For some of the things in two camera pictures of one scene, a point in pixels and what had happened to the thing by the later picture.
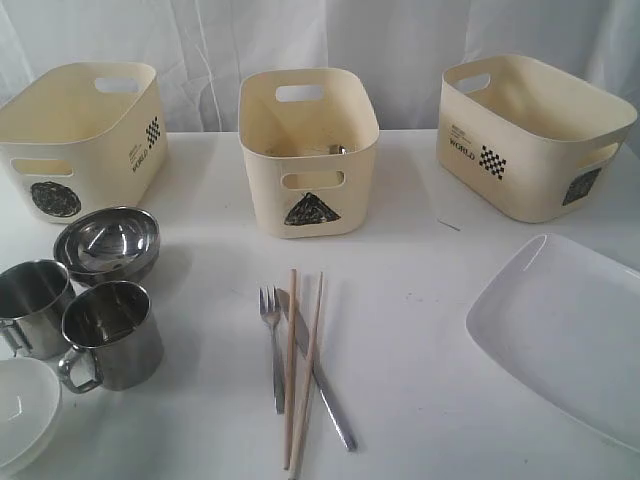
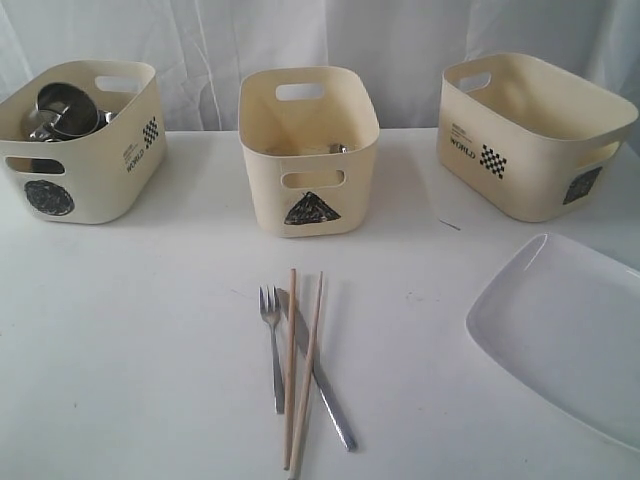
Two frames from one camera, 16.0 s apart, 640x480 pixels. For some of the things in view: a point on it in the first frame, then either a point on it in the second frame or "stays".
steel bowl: [109, 244] to [48, 134]
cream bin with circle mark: [85, 137] stays
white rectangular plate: [565, 318] stays
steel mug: [33, 298] to [63, 98]
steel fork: [271, 312] stays
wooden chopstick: [290, 383] stays
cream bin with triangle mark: [309, 136] stays
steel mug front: [112, 320] to [77, 117]
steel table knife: [303, 336] stays
